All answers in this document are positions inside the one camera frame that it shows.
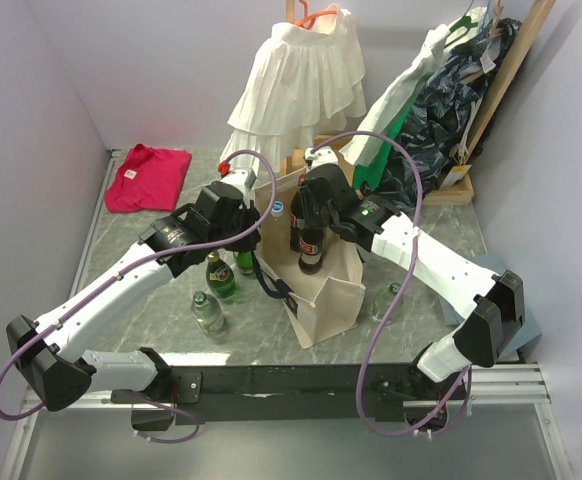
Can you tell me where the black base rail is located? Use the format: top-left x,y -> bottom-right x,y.
140,363 -> 458,423

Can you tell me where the folded pink shirt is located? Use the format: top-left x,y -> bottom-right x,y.
104,144 -> 192,213

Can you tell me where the orange clothes hanger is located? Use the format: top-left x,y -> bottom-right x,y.
287,0 -> 338,30

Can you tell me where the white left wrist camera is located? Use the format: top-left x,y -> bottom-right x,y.
218,163 -> 257,203

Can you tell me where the dark blue patterned garment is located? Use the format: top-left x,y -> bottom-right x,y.
361,18 -> 522,208

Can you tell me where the folded light blue cloth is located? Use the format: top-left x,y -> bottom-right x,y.
439,253 -> 541,361

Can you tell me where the green garment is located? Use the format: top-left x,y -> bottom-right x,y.
353,101 -> 414,191

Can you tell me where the wooden clothes rack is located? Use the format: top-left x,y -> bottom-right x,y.
284,0 -> 557,206

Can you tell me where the white shirt on hanger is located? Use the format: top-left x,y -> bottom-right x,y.
340,24 -> 451,166

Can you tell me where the beige canvas tote bag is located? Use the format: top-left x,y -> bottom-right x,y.
256,169 -> 366,349

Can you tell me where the clear glass bottle green cap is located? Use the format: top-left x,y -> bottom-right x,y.
191,291 -> 225,333
371,282 -> 401,324

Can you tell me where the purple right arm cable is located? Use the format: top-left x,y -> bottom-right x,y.
313,130 -> 474,439

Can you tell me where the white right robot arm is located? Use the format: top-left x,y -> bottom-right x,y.
301,164 -> 525,398

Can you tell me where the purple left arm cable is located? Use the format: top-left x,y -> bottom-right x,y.
0,148 -> 277,446

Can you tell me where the white ruffled dress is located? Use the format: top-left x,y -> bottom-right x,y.
221,4 -> 367,172

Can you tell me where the green clothes hanger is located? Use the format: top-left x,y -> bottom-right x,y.
445,14 -> 479,48

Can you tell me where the green glass bottle gold cap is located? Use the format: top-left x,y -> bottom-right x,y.
234,252 -> 255,275

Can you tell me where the clear plastic bottle blue cap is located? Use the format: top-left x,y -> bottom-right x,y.
270,201 -> 286,226

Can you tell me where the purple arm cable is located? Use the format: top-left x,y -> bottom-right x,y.
0,148 -> 277,446
313,130 -> 474,439

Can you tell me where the green glass bottle labelled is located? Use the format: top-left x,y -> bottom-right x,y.
206,250 -> 237,298

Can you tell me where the small cola bottle red cap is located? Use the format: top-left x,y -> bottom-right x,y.
298,227 -> 326,275

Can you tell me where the large cola bottle red cap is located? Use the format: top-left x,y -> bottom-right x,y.
290,174 -> 305,253

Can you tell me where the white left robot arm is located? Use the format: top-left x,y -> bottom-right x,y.
6,171 -> 259,412

